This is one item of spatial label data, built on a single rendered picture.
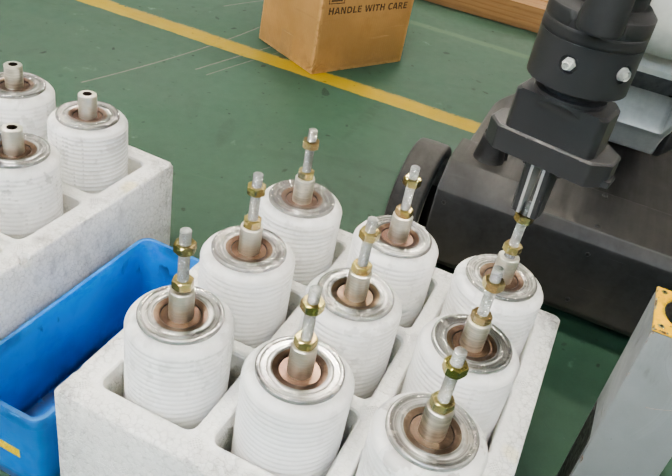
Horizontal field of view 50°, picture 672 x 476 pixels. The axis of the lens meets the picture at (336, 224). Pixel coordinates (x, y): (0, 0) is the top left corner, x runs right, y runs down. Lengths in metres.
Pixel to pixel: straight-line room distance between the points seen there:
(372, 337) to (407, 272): 0.11
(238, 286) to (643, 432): 0.41
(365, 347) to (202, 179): 0.70
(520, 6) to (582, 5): 1.89
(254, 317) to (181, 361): 0.13
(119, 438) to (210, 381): 0.09
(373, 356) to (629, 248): 0.48
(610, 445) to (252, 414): 0.36
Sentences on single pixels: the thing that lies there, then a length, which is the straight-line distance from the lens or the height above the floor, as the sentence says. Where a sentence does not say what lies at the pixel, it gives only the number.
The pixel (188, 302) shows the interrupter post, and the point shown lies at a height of 0.27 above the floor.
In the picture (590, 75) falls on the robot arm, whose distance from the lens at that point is 0.63.
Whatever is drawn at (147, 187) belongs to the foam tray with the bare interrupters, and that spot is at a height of 0.17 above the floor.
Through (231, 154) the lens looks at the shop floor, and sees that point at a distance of 1.40.
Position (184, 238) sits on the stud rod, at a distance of 0.59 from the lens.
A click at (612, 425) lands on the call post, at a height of 0.19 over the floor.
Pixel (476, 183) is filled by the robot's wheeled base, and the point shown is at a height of 0.19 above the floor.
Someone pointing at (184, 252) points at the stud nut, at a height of 0.33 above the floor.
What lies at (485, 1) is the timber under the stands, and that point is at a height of 0.05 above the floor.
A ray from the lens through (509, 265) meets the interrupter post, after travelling 0.76.
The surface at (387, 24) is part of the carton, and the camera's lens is 1.90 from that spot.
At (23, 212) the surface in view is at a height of 0.20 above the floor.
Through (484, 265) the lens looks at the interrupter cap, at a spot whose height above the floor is 0.25.
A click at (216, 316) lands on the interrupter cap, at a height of 0.25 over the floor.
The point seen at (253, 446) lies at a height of 0.20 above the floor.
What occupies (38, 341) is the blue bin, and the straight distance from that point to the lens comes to 0.87.
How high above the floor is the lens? 0.69
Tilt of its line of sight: 34 degrees down
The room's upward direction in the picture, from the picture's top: 11 degrees clockwise
